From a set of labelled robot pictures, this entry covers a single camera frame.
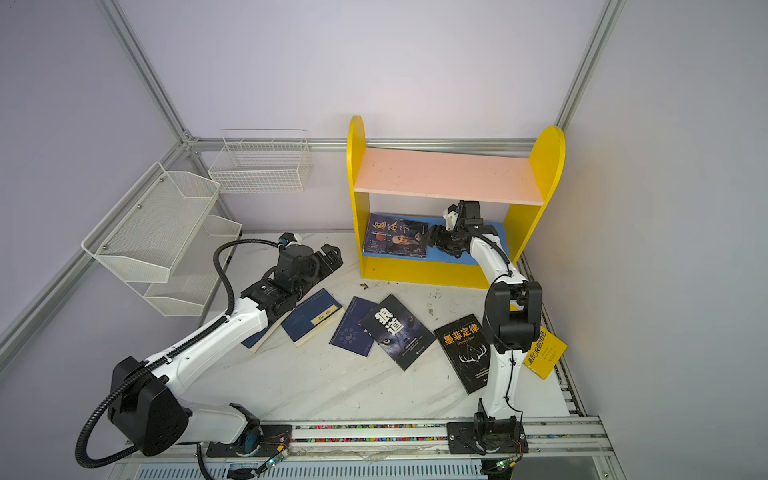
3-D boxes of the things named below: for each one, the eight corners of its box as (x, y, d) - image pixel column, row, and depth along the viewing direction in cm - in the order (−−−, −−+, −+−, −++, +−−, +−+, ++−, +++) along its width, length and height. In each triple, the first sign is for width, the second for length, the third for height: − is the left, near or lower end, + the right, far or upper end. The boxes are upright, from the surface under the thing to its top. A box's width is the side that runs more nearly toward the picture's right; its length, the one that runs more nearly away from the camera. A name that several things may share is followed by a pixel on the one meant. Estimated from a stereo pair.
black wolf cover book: (404, 371, 86) (404, 368, 85) (359, 323, 96) (358, 319, 94) (435, 340, 93) (436, 337, 91) (390, 298, 102) (390, 295, 100)
